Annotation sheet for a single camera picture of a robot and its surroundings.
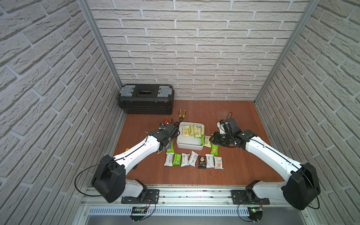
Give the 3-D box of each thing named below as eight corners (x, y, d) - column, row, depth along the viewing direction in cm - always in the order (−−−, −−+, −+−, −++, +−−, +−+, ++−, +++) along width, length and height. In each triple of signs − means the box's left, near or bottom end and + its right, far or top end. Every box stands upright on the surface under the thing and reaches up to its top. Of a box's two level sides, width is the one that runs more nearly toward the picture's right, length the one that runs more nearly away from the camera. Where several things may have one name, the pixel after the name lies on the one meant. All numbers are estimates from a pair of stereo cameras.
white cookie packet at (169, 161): (164, 165, 86) (164, 164, 85) (166, 153, 92) (166, 152, 90) (172, 166, 86) (172, 165, 85) (174, 154, 91) (174, 153, 90)
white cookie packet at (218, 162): (214, 168, 86) (215, 167, 84) (214, 157, 90) (214, 156, 89) (222, 169, 86) (223, 168, 84) (221, 158, 90) (222, 156, 89)
